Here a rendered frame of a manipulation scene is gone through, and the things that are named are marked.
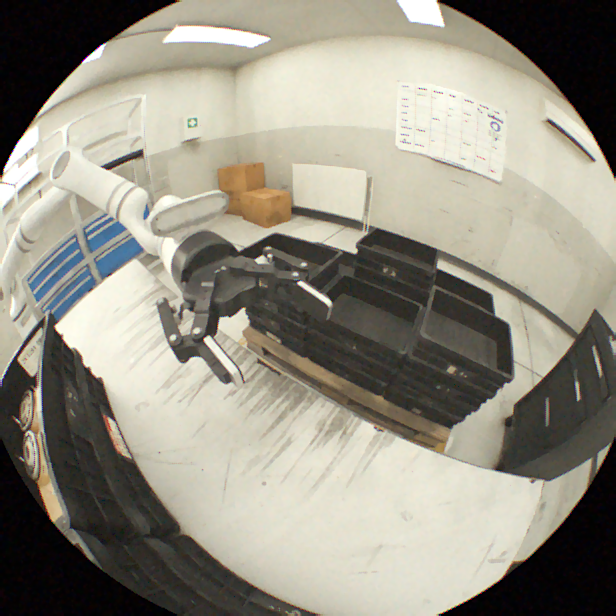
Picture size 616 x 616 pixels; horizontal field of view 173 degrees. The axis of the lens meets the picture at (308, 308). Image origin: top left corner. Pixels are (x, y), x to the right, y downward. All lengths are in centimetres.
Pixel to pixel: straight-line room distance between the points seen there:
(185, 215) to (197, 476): 36
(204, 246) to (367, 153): 252
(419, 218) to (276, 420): 246
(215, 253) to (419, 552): 50
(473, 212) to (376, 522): 251
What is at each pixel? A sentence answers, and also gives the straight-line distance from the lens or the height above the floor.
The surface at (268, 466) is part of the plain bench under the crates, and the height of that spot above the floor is 70.
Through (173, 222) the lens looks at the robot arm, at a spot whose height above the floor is 99.
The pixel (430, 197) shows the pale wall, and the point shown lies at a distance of 253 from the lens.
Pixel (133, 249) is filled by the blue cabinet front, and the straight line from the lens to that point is 239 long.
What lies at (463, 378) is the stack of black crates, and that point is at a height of 50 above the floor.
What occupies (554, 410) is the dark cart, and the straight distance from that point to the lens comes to 123.
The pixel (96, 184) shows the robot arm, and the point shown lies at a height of 108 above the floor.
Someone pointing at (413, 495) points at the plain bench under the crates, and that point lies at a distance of 39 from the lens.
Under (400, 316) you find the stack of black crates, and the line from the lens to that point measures 103.
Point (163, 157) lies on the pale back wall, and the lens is 335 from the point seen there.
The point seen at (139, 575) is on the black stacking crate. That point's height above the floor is 88.
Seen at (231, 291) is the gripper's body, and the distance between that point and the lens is 19.
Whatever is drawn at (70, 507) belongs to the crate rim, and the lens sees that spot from 25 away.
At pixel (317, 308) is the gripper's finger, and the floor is 92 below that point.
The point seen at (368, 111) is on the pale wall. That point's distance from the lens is 271.
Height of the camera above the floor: 105
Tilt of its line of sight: 43 degrees down
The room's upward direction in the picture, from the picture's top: straight up
